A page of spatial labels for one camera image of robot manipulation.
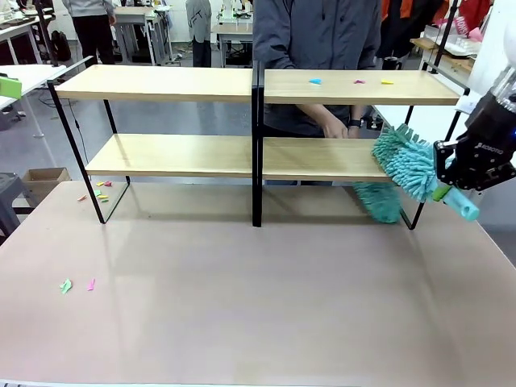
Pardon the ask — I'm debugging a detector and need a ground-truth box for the cardboard box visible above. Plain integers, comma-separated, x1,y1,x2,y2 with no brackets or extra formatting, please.
21,167,73,195

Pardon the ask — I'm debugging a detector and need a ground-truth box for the person right forearm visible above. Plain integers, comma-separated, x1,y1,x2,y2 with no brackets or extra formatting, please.
296,103,328,123

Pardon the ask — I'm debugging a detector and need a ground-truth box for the black stand pole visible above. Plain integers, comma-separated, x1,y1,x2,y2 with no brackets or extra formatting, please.
427,0,461,76

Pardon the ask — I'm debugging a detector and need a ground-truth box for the wood top work table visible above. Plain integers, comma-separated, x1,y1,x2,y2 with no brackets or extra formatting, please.
409,35,487,74

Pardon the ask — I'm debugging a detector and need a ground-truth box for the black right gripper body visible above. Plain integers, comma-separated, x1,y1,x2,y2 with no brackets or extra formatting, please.
455,90,516,179

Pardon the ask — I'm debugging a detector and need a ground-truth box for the person in black trousers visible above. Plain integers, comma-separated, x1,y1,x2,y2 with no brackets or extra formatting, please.
67,0,119,68

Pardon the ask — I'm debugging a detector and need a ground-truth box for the person right hand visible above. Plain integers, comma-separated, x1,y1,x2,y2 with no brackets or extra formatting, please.
321,114,350,140

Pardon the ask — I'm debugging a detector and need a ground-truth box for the wood shelf unit with scraps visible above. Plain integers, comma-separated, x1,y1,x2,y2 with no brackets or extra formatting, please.
252,60,471,231

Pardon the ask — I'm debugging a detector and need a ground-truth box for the person in grey coat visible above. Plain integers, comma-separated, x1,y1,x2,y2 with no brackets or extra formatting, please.
185,0,214,69

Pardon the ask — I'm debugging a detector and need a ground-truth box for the black backpack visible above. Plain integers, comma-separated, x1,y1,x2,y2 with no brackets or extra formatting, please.
51,30,73,62

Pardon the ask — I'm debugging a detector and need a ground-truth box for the empty wood shelf unit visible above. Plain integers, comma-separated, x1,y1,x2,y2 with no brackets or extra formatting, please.
47,64,259,225

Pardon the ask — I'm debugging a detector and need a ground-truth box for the white side table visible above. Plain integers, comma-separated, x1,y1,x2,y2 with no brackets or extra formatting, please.
0,63,69,140

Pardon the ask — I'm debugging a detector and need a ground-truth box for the orange and black jacket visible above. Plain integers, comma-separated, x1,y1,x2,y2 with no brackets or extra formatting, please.
380,0,448,58

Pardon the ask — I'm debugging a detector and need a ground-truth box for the person in grey jacket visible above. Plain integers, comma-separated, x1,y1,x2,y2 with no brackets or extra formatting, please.
252,0,382,187

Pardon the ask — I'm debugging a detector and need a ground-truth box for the grey background desk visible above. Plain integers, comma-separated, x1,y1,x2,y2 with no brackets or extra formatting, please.
114,5,173,66
210,22,256,69

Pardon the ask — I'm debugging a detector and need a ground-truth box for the teal chenille duster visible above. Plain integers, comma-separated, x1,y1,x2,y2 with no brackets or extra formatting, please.
353,123,481,225

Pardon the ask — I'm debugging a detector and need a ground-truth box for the black floor cable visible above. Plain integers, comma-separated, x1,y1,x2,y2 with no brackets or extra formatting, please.
69,99,89,164

